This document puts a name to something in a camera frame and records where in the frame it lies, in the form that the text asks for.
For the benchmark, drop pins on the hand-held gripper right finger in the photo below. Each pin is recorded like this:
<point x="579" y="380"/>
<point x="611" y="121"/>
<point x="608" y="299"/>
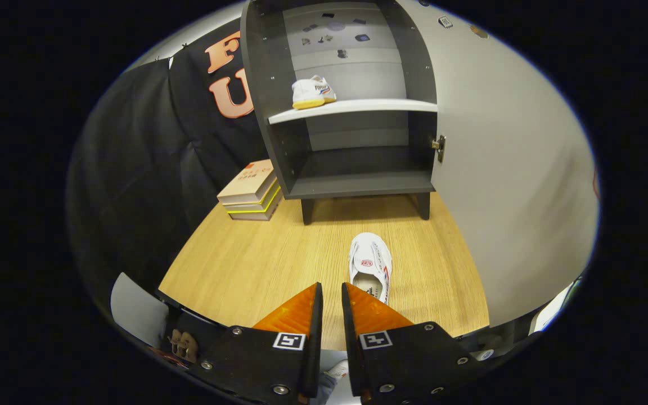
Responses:
<point x="351" y="349"/>

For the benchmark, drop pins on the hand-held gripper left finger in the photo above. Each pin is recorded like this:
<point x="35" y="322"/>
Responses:
<point x="313" y="349"/>

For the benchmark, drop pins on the white canvas shoe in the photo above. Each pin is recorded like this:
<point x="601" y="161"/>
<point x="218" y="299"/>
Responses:
<point x="307" y="93"/>
<point x="372" y="259"/>

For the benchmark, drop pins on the dark grey shoe cabinet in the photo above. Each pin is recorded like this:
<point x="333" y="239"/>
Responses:
<point x="358" y="183"/>

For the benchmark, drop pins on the person's leg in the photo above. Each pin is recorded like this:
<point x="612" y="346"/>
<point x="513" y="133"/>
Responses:
<point x="329" y="388"/>

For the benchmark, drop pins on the small white cap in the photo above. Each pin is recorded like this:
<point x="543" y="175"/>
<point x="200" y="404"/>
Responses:
<point x="482" y="355"/>

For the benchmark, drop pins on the grey book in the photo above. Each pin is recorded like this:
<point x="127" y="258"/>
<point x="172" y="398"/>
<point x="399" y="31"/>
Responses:
<point x="253" y="216"/>

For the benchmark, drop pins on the yellow edged book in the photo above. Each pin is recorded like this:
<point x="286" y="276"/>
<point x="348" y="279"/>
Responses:
<point x="256" y="206"/>

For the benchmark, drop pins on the tan cover book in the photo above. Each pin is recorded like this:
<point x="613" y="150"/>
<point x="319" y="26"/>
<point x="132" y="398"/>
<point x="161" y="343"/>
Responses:
<point x="245" y="183"/>

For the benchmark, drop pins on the white and green object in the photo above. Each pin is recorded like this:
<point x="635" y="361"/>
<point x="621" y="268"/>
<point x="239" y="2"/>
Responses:
<point x="552" y="312"/>

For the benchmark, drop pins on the black backdrop cloth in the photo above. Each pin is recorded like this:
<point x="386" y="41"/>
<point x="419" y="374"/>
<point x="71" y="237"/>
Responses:
<point x="133" y="157"/>

